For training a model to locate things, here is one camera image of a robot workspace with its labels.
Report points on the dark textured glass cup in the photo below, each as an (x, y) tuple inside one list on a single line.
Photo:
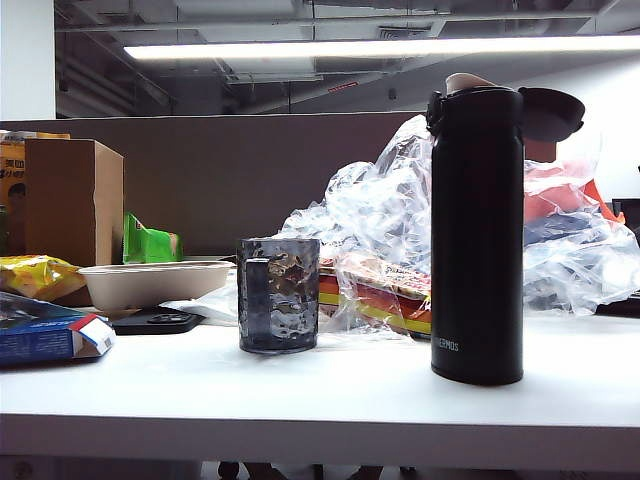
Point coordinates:
[(280, 300)]

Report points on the beige paper bowl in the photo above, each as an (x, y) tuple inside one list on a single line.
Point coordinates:
[(150, 285)]

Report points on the black box-shaped object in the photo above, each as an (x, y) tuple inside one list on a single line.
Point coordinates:
[(627, 217)]

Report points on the black smartphone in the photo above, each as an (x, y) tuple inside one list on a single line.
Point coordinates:
[(160, 320)]

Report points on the red yellow snack packet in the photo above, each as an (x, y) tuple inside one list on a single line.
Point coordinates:
[(400, 300)]

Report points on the large clear plastic bag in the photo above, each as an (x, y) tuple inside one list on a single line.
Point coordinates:
[(380, 200)]

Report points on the orange cloth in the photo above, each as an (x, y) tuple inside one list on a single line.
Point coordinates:
[(550, 195)]

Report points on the brown cardboard box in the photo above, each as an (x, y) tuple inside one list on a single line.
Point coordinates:
[(70, 200)]

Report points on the blue cardboard box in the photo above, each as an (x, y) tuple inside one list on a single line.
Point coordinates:
[(35, 340)]

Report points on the yellow snack bag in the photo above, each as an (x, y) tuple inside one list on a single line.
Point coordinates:
[(35, 275)]

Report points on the reddish brown board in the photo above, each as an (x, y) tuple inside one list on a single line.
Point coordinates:
[(540, 150)]

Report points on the black thermos flask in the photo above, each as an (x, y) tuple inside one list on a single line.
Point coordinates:
[(475, 250)]

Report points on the brown desk partition panel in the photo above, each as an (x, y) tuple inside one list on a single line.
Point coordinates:
[(225, 175)]

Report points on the blue package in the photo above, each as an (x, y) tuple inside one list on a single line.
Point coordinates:
[(560, 227)]

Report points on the long ceiling light tube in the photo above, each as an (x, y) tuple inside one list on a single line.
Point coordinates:
[(350, 48)]

